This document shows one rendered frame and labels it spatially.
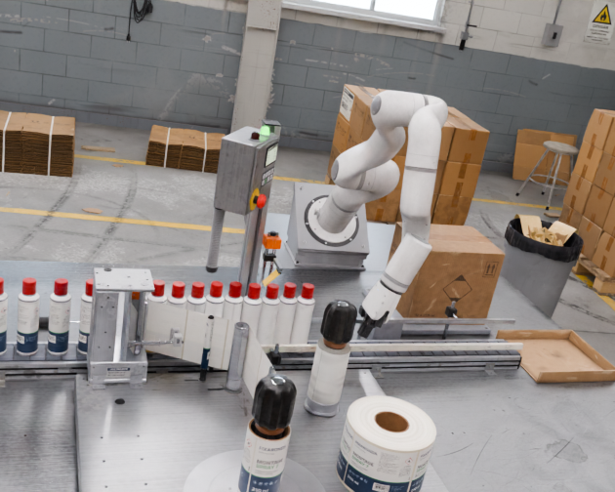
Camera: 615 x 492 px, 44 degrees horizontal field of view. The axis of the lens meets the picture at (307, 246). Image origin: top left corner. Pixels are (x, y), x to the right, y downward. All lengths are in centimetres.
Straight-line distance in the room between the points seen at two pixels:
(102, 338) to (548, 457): 118
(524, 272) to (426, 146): 250
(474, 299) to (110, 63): 533
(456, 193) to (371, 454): 417
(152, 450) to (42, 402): 35
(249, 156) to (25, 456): 87
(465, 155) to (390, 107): 342
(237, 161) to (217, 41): 544
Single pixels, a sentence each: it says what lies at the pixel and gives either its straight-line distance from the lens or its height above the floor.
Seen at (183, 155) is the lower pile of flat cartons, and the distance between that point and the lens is 644.
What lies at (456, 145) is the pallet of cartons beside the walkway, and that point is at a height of 76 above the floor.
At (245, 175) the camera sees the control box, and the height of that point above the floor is 139.
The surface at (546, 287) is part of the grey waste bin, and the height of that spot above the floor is 35.
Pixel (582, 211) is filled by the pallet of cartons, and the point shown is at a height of 42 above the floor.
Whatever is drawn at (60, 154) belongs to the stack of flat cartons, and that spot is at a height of 17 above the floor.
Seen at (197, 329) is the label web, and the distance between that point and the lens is 198.
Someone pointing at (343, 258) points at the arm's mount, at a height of 87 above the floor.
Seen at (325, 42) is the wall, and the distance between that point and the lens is 750.
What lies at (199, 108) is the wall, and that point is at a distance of 748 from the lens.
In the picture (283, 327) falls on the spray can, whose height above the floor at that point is 96.
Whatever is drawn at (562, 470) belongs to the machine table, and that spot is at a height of 83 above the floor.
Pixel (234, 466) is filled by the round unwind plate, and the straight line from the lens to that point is 175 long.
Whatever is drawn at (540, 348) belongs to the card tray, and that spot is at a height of 83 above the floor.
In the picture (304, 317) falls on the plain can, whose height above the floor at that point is 100.
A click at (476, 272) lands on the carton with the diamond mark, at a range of 260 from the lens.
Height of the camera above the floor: 199
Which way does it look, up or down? 22 degrees down
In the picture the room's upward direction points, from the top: 10 degrees clockwise
